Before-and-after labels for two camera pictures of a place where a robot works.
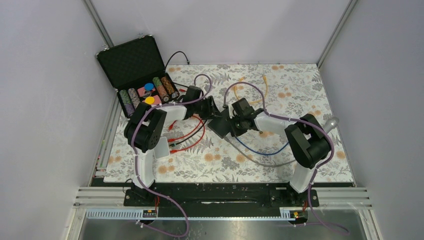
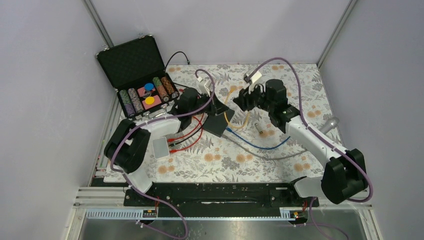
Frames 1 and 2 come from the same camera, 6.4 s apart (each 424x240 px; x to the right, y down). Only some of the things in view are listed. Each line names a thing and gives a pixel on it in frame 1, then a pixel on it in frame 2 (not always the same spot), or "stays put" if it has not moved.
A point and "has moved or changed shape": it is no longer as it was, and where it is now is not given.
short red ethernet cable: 170,127 stays put
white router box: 162,149 stays put
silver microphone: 331,122 stays put
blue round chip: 149,86 stays put
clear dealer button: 146,93 stays put
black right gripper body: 238,126 to 258,98
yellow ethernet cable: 242,78 has moved or changed shape
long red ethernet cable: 179,138 stays put
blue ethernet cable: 259,153 to 228,129
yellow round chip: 149,100 stays put
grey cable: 261,164 to 254,154
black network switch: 222,126 stays put
